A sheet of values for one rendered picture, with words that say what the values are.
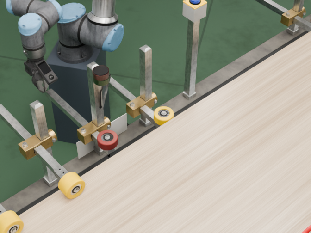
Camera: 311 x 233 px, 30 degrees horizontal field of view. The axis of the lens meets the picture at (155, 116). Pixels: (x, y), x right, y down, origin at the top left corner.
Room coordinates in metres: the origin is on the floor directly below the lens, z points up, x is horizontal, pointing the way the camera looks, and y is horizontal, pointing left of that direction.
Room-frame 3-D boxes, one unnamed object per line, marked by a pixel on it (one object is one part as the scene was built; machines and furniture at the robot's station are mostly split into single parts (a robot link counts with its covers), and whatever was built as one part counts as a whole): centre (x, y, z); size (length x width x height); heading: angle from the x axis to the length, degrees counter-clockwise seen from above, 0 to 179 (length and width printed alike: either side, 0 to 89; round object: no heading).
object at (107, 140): (1.50, 0.18, 0.85); 0.08 x 0.08 x 0.11
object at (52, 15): (1.96, 0.45, 1.14); 0.12 x 0.12 x 0.09; 63
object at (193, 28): (1.94, -0.16, 0.93); 0.05 x 0.05 x 0.45; 41
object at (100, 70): (1.57, 0.20, 1.07); 0.06 x 0.06 x 0.22; 41
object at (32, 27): (1.85, 0.49, 1.13); 0.10 x 0.09 x 0.12; 153
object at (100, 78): (1.57, 0.20, 1.17); 0.06 x 0.06 x 0.02
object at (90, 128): (1.59, 0.24, 0.85); 0.14 x 0.06 x 0.05; 131
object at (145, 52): (1.77, 0.04, 0.89); 0.04 x 0.04 x 0.48; 41
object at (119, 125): (1.65, 0.22, 0.75); 0.26 x 0.01 x 0.10; 131
